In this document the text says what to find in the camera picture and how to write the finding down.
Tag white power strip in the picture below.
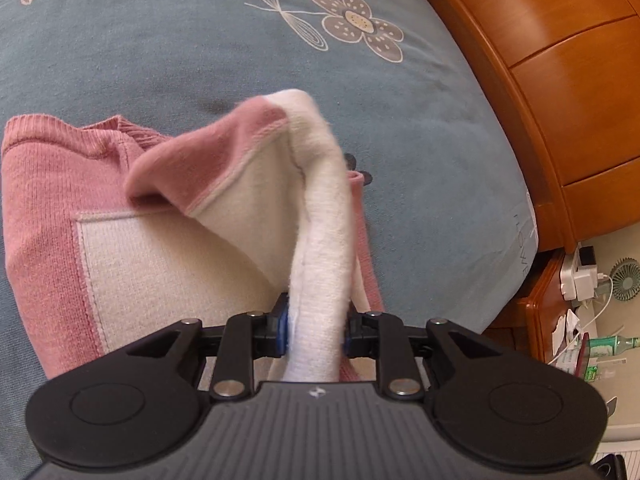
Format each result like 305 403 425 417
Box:
559 244 612 303

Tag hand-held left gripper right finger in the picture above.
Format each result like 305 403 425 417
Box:
342 310 501 401

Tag blue floral bedsheet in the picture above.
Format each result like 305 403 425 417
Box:
0 0 538 480

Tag white mattress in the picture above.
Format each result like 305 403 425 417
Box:
480 180 542 333

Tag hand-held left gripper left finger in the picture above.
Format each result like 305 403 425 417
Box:
127 292 291 401

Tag wooden headboard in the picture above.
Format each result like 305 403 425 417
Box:
397 0 640 253

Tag green bottle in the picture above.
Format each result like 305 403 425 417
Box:
582 335 640 358

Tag pink and cream knit sweater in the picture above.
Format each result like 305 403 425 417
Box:
1 89 386 386

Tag wooden nightstand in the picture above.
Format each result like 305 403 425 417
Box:
482 249 601 378

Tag small green desk fan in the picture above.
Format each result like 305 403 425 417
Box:
610 257 640 303

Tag crumpled white paper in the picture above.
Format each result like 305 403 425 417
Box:
551 309 581 357

